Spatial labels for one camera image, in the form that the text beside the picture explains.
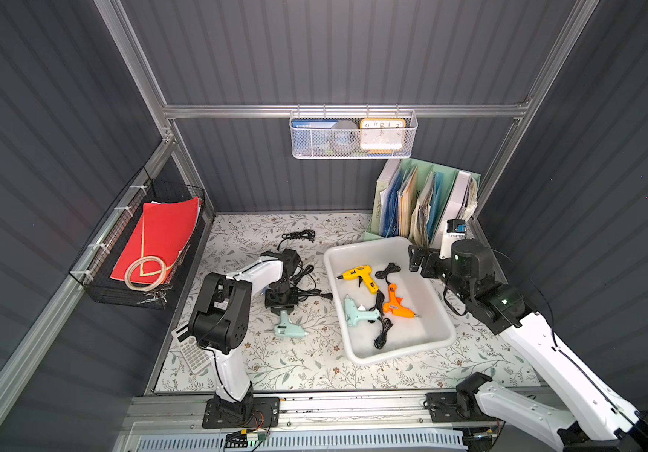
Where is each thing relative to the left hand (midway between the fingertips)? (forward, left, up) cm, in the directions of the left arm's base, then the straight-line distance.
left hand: (284, 310), depth 92 cm
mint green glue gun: (-3, -23, +2) cm, 23 cm away
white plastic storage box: (-9, -34, 0) cm, 35 cm away
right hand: (+3, -42, +30) cm, 52 cm away
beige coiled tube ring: (-7, +29, +27) cm, 40 cm away
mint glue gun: (-7, -2, +1) cm, 7 cm away
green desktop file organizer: (+27, -43, +24) cm, 57 cm away
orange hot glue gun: (+1, -36, +2) cm, 36 cm away
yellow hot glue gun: (+14, -27, +1) cm, 30 cm away
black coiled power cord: (+32, -7, +1) cm, 33 cm away
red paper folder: (+8, +28, +31) cm, 43 cm away
